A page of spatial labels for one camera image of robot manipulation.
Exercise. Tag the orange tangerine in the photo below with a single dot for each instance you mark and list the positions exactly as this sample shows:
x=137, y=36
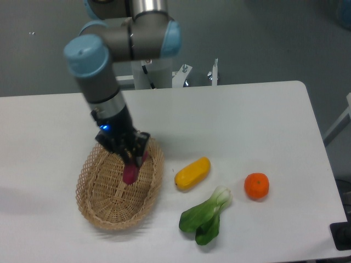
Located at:
x=256, y=185

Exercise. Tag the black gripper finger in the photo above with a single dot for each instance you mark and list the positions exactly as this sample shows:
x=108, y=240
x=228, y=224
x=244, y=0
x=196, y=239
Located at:
x=139, y=147
x=113, y=146

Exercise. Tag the green bok choy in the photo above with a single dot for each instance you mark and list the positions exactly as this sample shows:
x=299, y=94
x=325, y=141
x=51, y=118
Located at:
x=204, y=219

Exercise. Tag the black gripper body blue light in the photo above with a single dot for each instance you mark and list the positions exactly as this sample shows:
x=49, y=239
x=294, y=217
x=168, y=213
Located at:
x=119, y=126

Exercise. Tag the black device at table edge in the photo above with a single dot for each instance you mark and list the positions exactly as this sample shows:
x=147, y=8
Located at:
x=341, y=235

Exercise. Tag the woven wicker basket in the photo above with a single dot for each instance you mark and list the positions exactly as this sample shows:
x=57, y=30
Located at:
x=109, y=203

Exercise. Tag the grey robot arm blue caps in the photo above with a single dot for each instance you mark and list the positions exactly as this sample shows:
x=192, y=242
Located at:
x=120, y=31

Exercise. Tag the yellow squash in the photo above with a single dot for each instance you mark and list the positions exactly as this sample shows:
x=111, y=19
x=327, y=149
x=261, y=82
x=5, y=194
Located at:
x=192, y=174

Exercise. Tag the white table leg frame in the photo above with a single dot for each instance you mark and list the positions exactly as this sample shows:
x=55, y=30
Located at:
x=339, y=124

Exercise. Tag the purple sweet potato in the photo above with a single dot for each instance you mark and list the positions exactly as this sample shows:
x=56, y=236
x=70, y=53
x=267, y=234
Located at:
x=131, y=170

